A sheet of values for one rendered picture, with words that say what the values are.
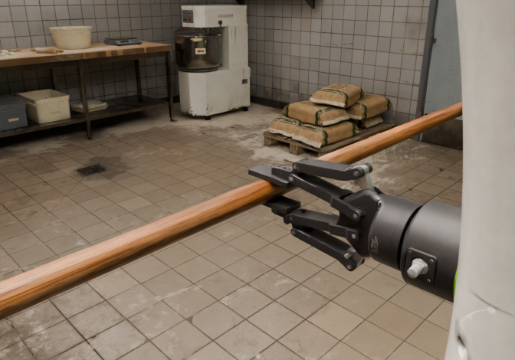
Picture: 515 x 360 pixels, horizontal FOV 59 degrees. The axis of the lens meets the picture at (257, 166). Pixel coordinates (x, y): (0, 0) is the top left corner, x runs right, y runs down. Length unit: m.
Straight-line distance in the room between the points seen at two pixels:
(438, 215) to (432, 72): 4.45
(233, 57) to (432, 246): 5.39
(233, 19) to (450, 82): 2.60
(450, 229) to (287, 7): 5.56
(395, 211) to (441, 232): 0.05
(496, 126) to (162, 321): 2.13
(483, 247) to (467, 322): 0.05
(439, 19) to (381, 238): 4.42
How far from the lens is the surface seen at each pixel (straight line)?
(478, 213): 0.28
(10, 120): 4.96
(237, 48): 5.81
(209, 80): 5.53
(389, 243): 0.49
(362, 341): 2.21
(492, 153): 0.26
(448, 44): 4.82
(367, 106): 4.64
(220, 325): 2.24
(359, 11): 5.32
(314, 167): 0.54
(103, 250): 0.47
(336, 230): 0.54
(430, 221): 0.47
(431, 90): 4.93
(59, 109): 5.09
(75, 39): 5.24
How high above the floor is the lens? 1.44
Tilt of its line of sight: 21 degrees down
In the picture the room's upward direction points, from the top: straight up
